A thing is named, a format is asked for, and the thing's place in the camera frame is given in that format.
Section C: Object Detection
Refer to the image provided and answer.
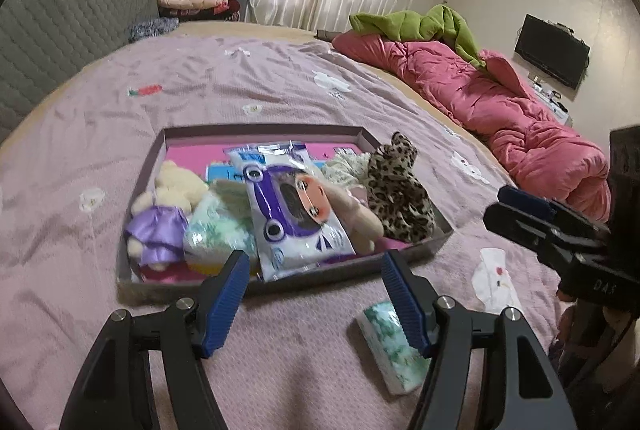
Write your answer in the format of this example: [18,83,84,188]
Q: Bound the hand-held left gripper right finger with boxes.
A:
[381,250,578,430]

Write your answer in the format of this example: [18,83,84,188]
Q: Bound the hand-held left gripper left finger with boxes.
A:
[60,249,251,430]

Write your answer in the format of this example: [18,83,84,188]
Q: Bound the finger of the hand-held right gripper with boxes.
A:
[497,186,611,235]
[482,202,583,268]

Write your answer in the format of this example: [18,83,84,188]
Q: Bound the green print tissue packet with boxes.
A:
[356,301,432,397]
[182,180,261,268]

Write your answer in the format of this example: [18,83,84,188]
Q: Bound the small beige plush bear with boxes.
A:
[320,184,385,255]

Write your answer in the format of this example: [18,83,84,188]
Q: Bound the blue purple wet wipes packet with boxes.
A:
[222,141,357,281]

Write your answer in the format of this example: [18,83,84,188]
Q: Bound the leopard print scrunchie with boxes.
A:
[366,131,437,243]

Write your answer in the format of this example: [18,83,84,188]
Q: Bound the white floral scrunchie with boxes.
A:
[322,149,373,188]

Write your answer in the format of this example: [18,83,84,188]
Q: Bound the dark shallow cardboard box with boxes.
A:
[116,124,455,305]

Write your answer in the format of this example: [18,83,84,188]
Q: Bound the person's right hand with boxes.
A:
[554,292,583,351]

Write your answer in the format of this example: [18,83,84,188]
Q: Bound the pink quilt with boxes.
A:
[331,30,613,223]

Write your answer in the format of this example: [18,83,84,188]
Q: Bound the white shelf under television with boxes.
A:
[527,72,573,125]

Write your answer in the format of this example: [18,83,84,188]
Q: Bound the black television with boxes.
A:
[515,14,591,90]

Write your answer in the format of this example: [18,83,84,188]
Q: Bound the pink and blue book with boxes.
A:
[140,141,371,283]

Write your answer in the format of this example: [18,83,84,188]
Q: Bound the purple printed bed sheet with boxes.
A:
[0,32,566,430]

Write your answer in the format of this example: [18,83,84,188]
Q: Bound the green blanket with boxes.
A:
[348,4,488,69]

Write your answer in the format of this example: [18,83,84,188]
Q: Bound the dark patterned cloth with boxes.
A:
[127,17,180,44]

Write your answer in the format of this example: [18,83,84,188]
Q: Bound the dark red folded clothes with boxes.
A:
[160,0,243,23]

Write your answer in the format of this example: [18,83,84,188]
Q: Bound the pink folded blanket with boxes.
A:
[157,0,228,10]

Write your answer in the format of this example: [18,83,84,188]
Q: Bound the grey quilted headboard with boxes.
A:
[0,0,166,145]

